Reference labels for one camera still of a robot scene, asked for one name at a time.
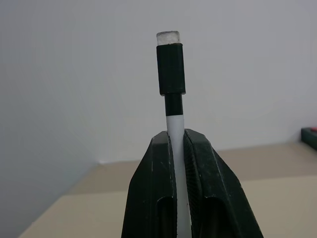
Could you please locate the black box with coloured buttons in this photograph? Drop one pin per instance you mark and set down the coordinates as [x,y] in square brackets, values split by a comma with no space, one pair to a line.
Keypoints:
[310,138]

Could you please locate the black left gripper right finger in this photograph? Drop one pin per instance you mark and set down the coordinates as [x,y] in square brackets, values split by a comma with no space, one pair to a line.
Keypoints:
[218,193]

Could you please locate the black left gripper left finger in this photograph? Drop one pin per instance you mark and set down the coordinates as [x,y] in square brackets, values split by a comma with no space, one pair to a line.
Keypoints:
[151,188]

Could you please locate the white marker with black cap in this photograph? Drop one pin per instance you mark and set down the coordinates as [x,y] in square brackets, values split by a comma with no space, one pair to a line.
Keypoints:
[171,69]

